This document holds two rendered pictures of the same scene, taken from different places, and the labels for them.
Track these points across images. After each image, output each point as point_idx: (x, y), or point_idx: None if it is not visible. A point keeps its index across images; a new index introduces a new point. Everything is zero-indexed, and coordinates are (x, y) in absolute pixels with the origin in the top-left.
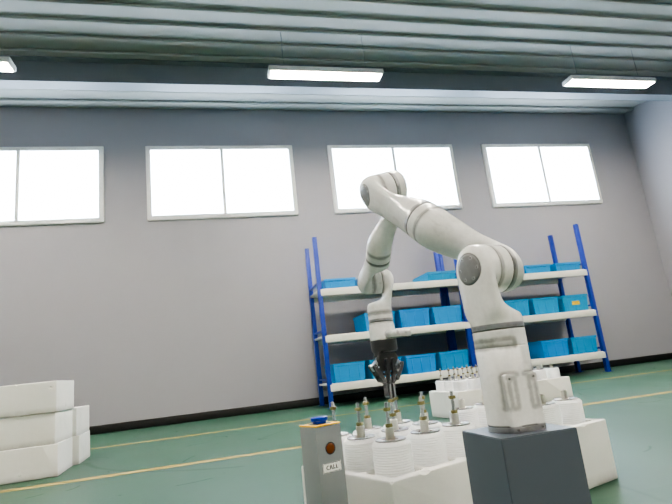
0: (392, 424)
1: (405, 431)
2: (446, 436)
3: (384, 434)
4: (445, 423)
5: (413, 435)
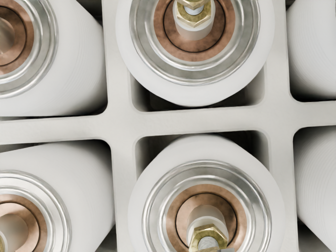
0: (224, 221)
1: (201, 150)
2: (83, 31)
3: (280, 206)
4: (8, 90)
5: (267, 14)
